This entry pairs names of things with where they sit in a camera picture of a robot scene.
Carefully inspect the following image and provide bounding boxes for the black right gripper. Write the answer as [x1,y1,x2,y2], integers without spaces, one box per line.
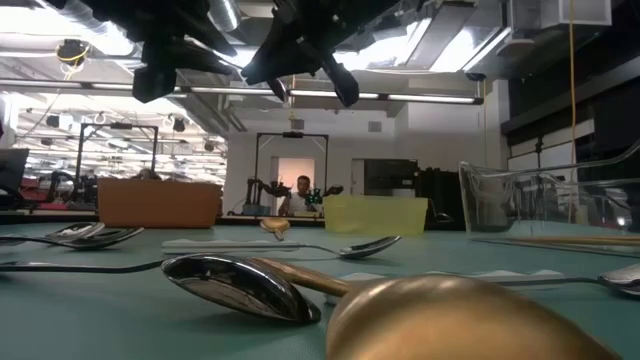
[240,0,396,109]

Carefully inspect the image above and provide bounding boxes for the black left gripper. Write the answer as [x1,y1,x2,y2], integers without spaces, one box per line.
[84,0,239,77]

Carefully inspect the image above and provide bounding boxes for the black spoon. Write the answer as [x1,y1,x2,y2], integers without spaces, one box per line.
[0,253,322,325]

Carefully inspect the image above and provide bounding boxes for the silver spoons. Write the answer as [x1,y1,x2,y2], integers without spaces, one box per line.
[0,227,146,252]

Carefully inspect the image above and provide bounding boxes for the long ceiling light tube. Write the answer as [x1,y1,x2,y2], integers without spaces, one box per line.
[0,77,485,106]

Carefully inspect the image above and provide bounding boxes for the black cabinet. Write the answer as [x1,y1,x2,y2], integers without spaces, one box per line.
[363,158,419,197]

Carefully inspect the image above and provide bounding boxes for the yellow plastic bin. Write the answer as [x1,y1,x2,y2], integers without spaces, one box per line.
[322,194,430,236]

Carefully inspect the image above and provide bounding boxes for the orange plastic bin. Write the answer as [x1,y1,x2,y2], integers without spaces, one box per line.
[97,178,224,230]

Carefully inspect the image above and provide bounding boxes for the black storage unit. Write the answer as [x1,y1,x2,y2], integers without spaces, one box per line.
[417,167,466,231]

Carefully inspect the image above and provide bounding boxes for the clear glass tray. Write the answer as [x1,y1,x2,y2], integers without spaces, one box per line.
[457,142,640,259]

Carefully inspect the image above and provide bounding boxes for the dark computer monitor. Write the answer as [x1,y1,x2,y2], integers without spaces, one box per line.
[0,148,30,197]

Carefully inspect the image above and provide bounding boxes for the green table mat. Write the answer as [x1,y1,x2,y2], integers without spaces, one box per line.
[0,222,640,360]

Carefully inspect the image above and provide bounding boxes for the silver ventilation duct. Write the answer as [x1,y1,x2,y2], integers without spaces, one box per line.
[207,0,242,32]

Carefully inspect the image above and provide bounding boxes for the black station frame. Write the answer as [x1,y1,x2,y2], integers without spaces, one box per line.
[253,131,330,217]
[74,122,160,201]

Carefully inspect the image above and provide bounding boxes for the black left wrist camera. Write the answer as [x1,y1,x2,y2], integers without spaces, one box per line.
[132,64,177,104]

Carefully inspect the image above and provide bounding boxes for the yellow ceiling cable reel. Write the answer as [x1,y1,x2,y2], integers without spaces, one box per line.
[55,38,91,69]

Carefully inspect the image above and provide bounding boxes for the black table frame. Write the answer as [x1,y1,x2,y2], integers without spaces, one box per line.
[0,209,326,227]

